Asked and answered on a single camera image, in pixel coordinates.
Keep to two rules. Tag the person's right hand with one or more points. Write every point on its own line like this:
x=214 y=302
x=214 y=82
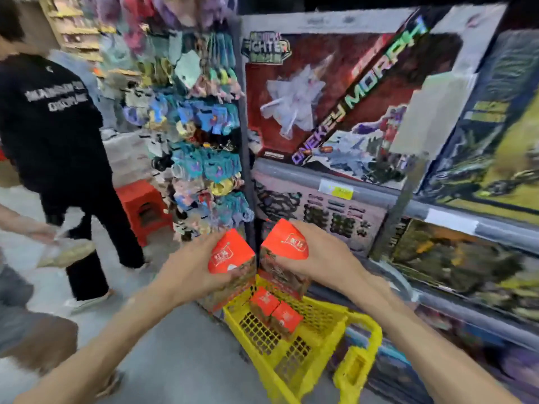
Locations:
x=332 y=260

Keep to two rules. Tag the person's left hand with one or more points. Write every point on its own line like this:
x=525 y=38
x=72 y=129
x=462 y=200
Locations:
x=185 y=273

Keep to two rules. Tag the person's right thumb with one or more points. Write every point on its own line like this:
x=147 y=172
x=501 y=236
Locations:
x=292 y=261

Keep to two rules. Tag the person's left thumb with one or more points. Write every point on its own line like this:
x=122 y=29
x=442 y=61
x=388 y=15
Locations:
x=210 y=243

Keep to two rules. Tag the red top printed box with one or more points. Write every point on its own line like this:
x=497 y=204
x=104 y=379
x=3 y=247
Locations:
x=284 y=241
x=286 y=318
x=264 y=302
x=236 y=258

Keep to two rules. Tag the person's right forearm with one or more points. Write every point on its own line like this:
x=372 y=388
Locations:
x=425 y=353

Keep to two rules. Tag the person's left forearm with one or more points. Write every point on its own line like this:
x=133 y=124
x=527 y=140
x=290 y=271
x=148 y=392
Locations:
x=97 y=353

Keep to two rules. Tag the grey pink toy box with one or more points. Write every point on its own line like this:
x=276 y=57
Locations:
x=320 y=214

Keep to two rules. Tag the red plastic stool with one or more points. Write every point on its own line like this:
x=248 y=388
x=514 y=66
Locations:
x=143 y=208

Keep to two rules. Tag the yellow white price tag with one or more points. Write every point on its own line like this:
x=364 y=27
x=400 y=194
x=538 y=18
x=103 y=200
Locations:
x=337 y=190

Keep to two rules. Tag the yellow plastic shopping basket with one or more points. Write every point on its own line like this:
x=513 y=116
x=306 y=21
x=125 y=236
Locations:
x=294 y=357

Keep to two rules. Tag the clear plastic bag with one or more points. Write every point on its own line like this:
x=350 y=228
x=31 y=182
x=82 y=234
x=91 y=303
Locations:
x=67 y=252

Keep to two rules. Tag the white shelf label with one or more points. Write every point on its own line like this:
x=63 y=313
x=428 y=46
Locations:
x=451 y=221

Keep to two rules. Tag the dark orange toy box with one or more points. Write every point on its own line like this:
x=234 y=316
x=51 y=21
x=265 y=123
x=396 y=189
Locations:
x=459 y=265

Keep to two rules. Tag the large red robot toy box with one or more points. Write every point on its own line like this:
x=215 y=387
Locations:
x=337 y=92

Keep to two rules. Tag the yellow green toy box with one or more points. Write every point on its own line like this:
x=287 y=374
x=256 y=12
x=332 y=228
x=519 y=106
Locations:
x=497 y=142

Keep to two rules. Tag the yellow goods shelf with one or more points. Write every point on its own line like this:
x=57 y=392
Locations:
x=75 y=29

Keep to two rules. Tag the grey shelf upright post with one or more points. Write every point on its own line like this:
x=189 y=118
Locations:
x=400 y=206

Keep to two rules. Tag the grey metal shelf rail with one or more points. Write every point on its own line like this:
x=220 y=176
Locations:
x=400 y=204
x=471 y=313

